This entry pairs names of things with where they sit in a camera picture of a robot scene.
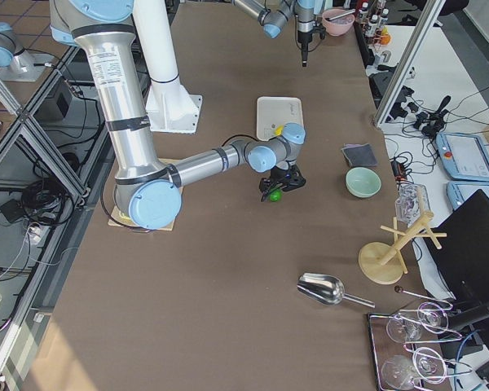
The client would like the wooden mug tree stand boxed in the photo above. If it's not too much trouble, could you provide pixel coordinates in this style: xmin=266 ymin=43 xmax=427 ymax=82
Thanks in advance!
xmin=358 ymin=210 xmax=447 ymax=285

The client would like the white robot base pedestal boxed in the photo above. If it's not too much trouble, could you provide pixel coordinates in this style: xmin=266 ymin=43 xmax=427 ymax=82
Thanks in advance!
xmin=133 ymin=0 xmax=202 ymax=134

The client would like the clear glass container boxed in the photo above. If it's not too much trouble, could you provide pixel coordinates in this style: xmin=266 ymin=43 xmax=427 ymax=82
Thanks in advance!
xmin=395 ymin=184 xmax=430 ymax=226

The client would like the grey folded cloth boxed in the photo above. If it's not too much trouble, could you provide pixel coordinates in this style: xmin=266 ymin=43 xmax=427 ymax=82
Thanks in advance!
xmin=341 ymin=143 xmax=378 ymax=168

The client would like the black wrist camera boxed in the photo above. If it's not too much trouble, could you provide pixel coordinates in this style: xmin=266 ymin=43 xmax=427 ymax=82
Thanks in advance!
xmin=314 ymin=24 xmax=326 ymax=40

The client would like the green lime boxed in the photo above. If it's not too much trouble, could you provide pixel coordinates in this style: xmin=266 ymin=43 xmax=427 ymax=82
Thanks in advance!
xmin=269 ymin=189 xmax=282 ymax=202

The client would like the cream rabbit tray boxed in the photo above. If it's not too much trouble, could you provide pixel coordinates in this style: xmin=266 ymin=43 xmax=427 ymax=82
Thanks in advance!
xmin=256 ymin=96 xmax=304 ymax=141

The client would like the mint green bowl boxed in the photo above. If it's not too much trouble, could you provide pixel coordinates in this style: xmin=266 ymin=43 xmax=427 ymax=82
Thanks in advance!
xmin=346 ymin=167 xmax=381 ymax=198

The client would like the black monitor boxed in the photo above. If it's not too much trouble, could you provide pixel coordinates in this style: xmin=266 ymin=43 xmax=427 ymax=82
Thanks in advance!
xmin=427 ymin=190 xmax=489 ymax=302

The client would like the metal scoop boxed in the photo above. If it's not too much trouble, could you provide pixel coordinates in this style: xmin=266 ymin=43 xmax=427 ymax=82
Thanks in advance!
xmin=297 ymin=272 xmax=375 ymax=309

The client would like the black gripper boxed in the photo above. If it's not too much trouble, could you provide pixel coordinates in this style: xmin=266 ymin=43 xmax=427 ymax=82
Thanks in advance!
xmin=297 ymin=30 xmax=312 ymax=67
xmin=259 ymin=165 xmax=291 ymax=202

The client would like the yellow lemon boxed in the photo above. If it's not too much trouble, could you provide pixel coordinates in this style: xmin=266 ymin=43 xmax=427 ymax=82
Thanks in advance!
xmin=274 ymin=125 xmax=284 ymax=137

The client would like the blue teach pendant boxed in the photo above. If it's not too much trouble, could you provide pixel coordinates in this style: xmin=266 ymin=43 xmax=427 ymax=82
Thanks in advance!
xmin=435 ymin=133 xmax=489 ymax=182
xmin=447 ymin=181 xmax=489 ymax=210

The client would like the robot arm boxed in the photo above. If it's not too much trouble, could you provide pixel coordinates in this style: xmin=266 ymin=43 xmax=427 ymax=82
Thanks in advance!
xmin=231 ymin=0 xmax=326 ymax=68
xmin=50 ymin=1 xmax=306 ymax=230

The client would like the pink bowl with ice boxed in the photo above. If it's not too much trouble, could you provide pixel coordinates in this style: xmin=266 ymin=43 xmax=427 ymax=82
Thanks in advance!
xmin=322 ymin=8 xmax=355 ymax=37

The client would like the wine glass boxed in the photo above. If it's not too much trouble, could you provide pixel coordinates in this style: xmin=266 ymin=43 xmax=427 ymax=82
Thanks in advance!
xmin=416 ymin=302 xmax=448 ymax=335
xmin=386 ymin=318 xmax=422 ymax=343
xmin=412 ymin=346 xmax=447 ymax=384

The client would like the wooden cutting board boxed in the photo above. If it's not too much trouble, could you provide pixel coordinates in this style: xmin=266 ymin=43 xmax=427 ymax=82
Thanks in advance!
xmin=108 ymin=206 xmax=152 ymax=233

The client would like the aluminium frame post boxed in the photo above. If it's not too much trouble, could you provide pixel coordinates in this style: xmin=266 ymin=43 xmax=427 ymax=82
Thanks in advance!
xmin=373 ymin=0 xmax=446 ymax=129

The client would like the black glass rack tray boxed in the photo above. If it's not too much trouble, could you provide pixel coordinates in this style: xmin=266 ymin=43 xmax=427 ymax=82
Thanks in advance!
xmin=367 ymin=310 xmax=472 ymax=390

